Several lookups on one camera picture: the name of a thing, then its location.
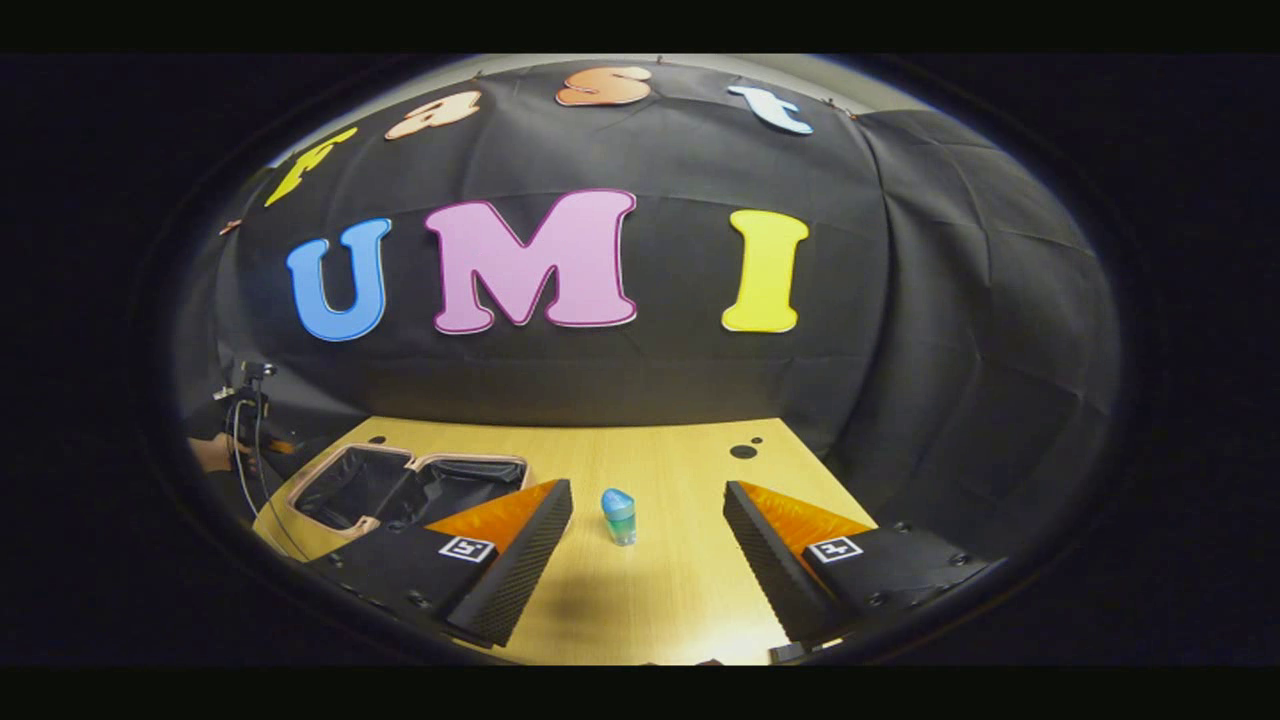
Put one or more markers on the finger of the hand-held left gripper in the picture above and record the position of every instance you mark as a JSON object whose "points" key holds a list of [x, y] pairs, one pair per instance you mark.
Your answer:
{"points": [[280, 445]]}

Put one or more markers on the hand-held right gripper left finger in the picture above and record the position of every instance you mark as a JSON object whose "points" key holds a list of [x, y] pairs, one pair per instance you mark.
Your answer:
{"points": [[520, 570]]}

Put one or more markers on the black backdrop cloth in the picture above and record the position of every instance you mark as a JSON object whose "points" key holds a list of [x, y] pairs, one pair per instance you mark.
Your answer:
{"points": [[680, 370]]}

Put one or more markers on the pink suitcase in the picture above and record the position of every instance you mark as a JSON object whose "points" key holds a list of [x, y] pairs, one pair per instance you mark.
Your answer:
{"points": [[350, 490]]}

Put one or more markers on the blue capped bottle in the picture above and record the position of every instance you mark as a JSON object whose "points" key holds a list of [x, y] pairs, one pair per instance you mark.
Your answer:
{"points": [[619, 515]]}

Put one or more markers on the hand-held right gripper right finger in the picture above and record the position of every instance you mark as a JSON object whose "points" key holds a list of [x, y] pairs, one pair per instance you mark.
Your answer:
{"points": [[770, 570]]}

